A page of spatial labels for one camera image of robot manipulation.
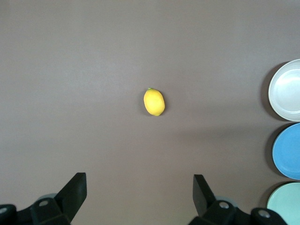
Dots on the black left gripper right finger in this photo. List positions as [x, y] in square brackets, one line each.
[201, 194]

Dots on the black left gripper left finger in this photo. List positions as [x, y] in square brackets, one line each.
[72, 194]

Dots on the yellow lemon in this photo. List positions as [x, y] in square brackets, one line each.
[154, 102]

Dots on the green round plate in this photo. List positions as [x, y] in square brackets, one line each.
[286, 204]

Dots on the blue round plate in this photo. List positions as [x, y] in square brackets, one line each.
[289, 152]

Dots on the beige round plate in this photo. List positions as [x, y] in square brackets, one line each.
[288, 91]

